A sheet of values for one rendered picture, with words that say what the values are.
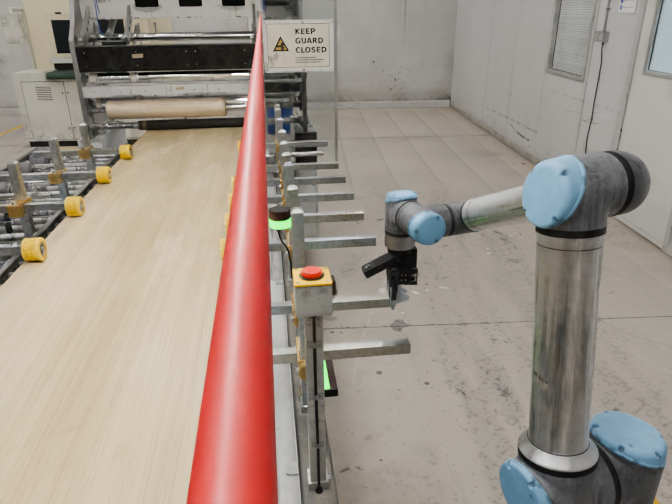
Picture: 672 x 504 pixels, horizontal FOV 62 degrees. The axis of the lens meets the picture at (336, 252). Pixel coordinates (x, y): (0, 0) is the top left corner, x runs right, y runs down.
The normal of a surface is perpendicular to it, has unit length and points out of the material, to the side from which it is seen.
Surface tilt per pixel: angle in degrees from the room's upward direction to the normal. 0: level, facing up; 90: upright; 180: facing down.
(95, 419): 0
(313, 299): 90
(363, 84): 90
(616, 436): 5
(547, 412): 86
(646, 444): 5
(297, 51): 90
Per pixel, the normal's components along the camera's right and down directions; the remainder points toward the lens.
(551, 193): -0.93, 0.03
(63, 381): -0.01, -0.91
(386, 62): 0.05, 0.40
